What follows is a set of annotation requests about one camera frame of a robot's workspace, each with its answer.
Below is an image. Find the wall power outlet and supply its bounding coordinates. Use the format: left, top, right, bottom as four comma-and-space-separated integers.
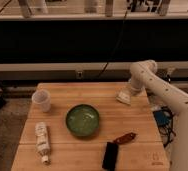
76, 71, 84, 79

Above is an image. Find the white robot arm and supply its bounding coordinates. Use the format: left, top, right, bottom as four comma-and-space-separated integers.
129, 60, 188, 171

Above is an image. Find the blue box with cables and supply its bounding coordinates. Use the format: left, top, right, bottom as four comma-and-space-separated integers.
153, 106, 176, 147

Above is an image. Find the black hanging cable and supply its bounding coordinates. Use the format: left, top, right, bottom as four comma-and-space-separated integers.
96, 0, 131, 79

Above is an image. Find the green ceramic bowl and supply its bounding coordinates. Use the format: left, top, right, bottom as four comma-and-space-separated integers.
65, 104, 100, 137

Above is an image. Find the clear plastic cup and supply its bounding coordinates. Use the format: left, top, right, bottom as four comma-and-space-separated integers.
32, 89, 51, 113

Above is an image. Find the white plastic bottle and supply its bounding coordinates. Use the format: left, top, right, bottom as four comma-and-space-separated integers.
35, 122, 50, 165

